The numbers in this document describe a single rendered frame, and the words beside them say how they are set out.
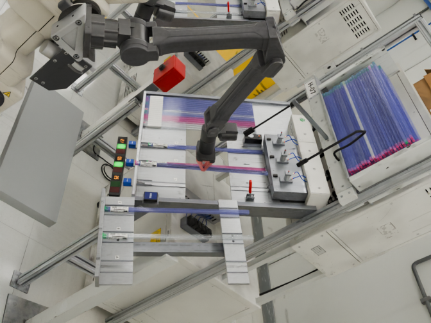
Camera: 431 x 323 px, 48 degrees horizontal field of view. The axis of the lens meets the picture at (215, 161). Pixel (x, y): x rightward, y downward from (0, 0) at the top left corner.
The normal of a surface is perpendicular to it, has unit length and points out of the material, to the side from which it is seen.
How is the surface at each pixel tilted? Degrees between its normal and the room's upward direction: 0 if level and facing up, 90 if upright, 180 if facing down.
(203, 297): 90
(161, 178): 44
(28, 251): 0
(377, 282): 89
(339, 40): 90
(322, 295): 90
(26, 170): 0
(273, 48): 99
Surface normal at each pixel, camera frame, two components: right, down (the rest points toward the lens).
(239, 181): 0.12, -0.72
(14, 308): 0.77, -0.48
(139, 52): 0.10, 0.88
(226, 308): 0.04, 0.69
